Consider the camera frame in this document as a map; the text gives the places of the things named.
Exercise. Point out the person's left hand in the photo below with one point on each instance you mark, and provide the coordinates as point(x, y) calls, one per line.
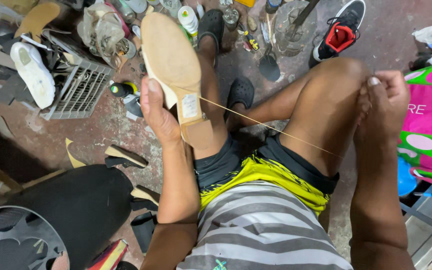
point(158, 112)

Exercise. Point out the person's right hand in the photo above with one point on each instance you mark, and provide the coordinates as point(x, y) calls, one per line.
point(383, 101)

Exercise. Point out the beige heeled shoe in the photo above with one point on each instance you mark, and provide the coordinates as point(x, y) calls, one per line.
point(176, 71)

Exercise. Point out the tan sewing thread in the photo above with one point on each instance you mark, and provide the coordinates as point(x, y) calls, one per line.
point(272, 128)

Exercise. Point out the black thread spool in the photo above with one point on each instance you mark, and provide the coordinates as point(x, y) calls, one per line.
point(123, 89)

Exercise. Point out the pink green dotted bag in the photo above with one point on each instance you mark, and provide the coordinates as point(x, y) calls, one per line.
point(431, 123)

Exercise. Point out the beige black wedge sole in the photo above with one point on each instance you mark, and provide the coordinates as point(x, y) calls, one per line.
point(144, 197)
point(126, 157)

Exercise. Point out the black red white sneaker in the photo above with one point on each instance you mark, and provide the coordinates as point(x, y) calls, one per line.
point(339, 33)

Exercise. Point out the white plastic crate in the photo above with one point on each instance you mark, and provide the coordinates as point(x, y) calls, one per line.
point(79, 88)

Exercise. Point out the black clog sandal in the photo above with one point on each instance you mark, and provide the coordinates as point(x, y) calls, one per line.
point(240, 93)
point(211, 27)

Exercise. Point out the white thread cone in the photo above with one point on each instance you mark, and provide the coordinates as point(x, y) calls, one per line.
point(188, 20)

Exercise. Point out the clear plastic bag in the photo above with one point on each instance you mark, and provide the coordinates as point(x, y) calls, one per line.
point(101, 32)

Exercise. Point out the glass jar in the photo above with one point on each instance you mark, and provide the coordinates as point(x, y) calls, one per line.
point(231, 17)

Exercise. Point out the red yellow striped item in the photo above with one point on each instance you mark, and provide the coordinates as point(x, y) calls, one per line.
point(109, 257)

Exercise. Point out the tan insole cutout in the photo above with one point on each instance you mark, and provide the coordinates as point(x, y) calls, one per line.
point(38, 18)

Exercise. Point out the black cut-out rubber sheet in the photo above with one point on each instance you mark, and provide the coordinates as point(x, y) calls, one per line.
point(17, 240)

